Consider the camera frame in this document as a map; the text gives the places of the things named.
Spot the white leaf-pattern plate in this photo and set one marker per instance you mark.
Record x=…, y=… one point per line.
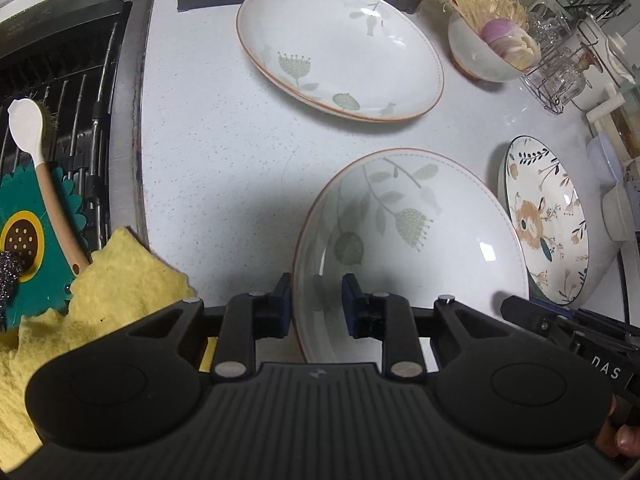
x=359, y=59
x=406, y=221

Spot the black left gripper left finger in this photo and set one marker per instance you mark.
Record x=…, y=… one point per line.
x=246, y=319

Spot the yellow dish cloth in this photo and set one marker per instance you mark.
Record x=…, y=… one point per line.
x=123, y=283

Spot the steel wool scrubber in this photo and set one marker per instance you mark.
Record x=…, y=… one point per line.
x=10, y=271

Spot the green sunflower sink mat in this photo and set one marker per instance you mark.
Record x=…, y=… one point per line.
x=27, y=233

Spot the white spatula wooden handle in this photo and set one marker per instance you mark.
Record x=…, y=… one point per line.
x=29, y=123

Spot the floral bowl with dark rim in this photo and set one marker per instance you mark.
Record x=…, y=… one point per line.
x=552, y=197

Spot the wire glass rack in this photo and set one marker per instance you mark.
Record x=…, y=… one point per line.
x=560, y=75

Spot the pale blue plastic bowl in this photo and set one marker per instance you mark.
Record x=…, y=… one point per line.
x=604, y=161

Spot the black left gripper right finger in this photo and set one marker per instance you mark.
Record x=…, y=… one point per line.
x=387, y=318

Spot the white plastic bowl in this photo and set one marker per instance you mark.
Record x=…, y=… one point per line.
x=620, y=211

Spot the bowl with enoki and onion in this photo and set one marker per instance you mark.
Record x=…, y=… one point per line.
x=489, y=39

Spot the right hand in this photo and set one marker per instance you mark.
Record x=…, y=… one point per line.
x=623, y=441

